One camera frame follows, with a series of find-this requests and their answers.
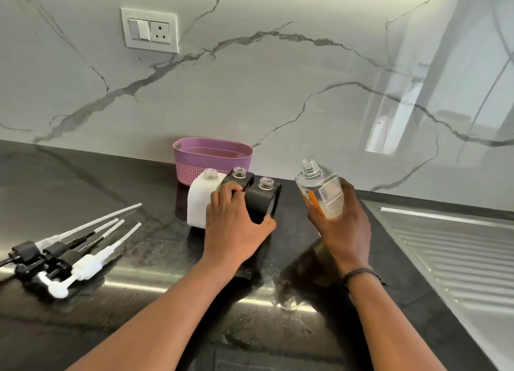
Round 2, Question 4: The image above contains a steel sink drainboard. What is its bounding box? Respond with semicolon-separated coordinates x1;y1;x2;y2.
360;200;514;371

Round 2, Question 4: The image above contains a person's right hand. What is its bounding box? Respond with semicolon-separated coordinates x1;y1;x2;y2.
307;177;372;277

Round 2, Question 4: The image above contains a black dispenser bottle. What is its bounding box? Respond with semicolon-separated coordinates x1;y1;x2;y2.
222;166;256;195
244;177;282;225

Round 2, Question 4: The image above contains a white wall switch socket plate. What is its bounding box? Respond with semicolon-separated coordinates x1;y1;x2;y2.
120;7;180;55

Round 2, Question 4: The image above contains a black pump head with tube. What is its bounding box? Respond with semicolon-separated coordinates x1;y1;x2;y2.
0;203;143;268
15;219;126;282
42;218;120;263

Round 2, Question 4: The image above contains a white dispenser bottle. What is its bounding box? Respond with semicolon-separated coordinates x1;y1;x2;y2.
186;168;228;228

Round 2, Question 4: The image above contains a person's right forearm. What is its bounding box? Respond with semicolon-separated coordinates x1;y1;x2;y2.
341;271;444;371

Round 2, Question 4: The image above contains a purple plastic basket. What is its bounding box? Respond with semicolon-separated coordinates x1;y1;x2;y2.
173;137;254;187

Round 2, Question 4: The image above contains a person's left forearm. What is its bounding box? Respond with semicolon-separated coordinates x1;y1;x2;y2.
66;258;259;371

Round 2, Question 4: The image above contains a dark braided wrist bracelet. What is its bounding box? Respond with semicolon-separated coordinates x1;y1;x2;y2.
341;267;389;289

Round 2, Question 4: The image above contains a person's left hand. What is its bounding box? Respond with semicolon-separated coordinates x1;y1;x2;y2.
205;181;278;273

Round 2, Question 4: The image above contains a white pump head with tube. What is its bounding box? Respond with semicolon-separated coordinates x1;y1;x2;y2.
34;222;143;300

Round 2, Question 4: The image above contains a clear plastic bottle orange label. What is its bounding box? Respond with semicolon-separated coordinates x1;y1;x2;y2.
295;156;346;221

